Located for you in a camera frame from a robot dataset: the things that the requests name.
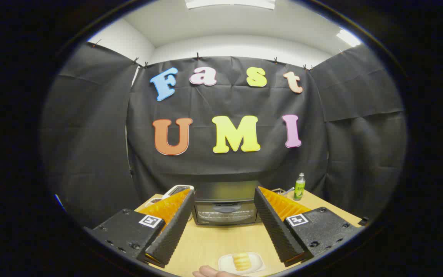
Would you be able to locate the ridged pale yellow bread roll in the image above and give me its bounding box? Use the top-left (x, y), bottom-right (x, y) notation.
top-left (232, 253), bottom-right (252, 271)

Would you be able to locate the white plate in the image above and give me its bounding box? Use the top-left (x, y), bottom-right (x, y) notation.
top-left (218, 252), bottom-right (266, 275)

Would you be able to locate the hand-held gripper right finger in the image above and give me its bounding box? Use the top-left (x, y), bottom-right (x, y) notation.
top-left (254, 187), bottom-right (364, 268)

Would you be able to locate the long ceiling light panel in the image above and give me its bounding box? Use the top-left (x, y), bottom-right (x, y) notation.
top-left (185, 0), bottom-right (276, 10)

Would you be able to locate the black toaster oven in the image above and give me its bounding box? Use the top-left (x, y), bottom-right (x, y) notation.
top-left (192, 181), bottom-right (262, 226)

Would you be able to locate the white pop-up toaster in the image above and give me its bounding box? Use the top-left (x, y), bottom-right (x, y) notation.
top-left (162, 185), bottom-right (194, 200)

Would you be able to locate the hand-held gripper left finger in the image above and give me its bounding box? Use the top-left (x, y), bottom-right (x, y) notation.
top-left (83, 189), bottom-right (195, 269)

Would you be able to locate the small ceiling light panel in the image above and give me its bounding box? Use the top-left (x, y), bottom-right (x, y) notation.
top-left (336, 29), bottom-right (362, 47)

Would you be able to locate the green label glass bottle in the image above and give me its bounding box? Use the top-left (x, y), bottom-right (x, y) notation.
top-left (293, 172), bottom-right (306, 201)

